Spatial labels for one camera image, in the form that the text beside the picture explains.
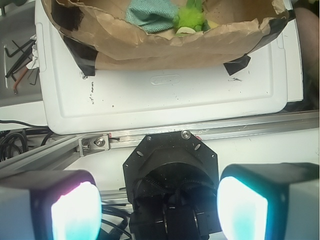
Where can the metal corner bracket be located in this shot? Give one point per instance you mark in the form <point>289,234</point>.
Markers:
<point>95,144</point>

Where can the brown paper bag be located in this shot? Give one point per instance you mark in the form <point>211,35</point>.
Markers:
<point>99,38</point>

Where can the blue woven cloth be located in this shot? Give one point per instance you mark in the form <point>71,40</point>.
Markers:
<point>151,15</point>

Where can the green fuzzy plush toy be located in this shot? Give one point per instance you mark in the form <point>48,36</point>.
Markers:
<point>190,19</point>

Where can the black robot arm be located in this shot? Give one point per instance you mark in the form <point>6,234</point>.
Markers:
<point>176,192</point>

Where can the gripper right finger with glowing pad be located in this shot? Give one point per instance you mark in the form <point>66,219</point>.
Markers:
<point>271,201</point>

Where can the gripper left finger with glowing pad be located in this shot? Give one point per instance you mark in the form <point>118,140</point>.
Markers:
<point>49,205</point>

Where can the copper bent rod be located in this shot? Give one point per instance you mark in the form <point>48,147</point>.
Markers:
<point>18,80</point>

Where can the black hex keys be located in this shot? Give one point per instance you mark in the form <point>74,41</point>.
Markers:
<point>21,54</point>

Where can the aluminium extrusion rail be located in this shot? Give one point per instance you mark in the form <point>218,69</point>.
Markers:
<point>273,138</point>

